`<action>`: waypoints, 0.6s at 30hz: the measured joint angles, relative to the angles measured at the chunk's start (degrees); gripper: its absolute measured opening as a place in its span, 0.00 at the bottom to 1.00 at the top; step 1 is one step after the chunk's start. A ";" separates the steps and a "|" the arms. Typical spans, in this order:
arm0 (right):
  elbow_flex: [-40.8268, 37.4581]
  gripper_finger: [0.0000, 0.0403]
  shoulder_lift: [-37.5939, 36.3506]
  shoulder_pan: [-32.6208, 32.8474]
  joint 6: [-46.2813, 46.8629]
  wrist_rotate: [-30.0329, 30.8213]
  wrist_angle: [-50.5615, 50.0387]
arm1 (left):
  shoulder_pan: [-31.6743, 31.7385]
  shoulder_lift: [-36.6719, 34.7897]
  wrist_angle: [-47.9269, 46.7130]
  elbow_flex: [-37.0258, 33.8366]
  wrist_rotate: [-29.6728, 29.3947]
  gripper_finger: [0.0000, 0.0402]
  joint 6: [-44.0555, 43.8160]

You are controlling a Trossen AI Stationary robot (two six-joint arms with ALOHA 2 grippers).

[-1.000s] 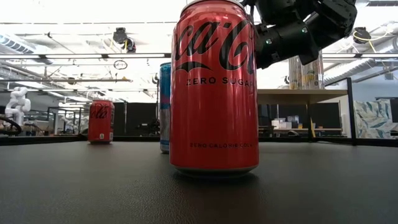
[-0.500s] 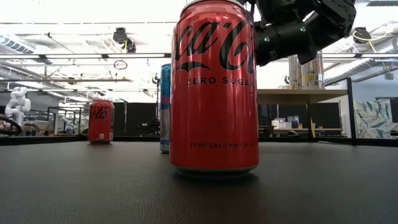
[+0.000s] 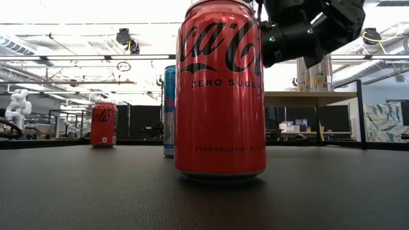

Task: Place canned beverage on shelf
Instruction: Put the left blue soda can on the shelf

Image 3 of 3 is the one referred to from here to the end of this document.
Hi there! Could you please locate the leaf pattern panel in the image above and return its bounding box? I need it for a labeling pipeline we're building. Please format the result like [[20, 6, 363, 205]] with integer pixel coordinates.
[[363, 101, 406, 143]]

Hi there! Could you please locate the red cola zero can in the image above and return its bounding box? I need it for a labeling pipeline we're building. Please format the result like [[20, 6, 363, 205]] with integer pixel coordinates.
[[89, 102, 118, 149], [174, 0, 268, 185]]

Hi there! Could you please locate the background workbench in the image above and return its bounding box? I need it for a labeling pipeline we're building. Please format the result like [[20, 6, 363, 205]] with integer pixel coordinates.
[[268, 130, 352, 141]]

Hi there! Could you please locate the black tripod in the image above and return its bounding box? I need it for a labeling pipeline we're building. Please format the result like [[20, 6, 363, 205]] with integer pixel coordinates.
[[155, 75, 165, 141]]

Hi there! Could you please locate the black curved hoop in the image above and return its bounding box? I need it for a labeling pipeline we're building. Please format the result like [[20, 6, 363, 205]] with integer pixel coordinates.
[[0, 118, 24, 140]]

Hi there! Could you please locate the blue silver energy drink can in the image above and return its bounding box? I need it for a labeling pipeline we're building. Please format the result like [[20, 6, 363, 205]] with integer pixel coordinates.
[[163, 65, 178, 159]]

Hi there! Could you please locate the long ceiling light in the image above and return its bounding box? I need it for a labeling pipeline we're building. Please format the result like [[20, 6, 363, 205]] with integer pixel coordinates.
[[0, 54, 176, 61], [330, 54, 409, 61]]

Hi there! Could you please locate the grey ceiling air duct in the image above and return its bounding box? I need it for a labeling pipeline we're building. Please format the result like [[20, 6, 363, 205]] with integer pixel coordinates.
[[0, 34, 38, 57], [332, 38, 409, 84]]

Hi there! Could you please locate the dark table mat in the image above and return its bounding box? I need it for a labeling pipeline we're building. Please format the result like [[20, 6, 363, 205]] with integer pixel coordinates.
[[0, 145, 409, 230]]

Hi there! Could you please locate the silver slim drink can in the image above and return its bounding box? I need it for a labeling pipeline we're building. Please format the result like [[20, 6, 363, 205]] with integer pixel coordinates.
[[307, 54, 334, 93], [296, 57, 310, 93]]

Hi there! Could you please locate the wooden shelf with black frame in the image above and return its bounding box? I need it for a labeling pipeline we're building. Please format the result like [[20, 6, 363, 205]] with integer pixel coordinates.
[[264, 79, 367, 151]]

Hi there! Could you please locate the black monitor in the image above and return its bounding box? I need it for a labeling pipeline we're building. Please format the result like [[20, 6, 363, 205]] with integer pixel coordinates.
[[401, 100, 409, 127]]

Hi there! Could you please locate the white boxes stack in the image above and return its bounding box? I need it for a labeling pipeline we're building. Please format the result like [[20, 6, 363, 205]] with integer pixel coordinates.
[[279, 118, 307, 134]]

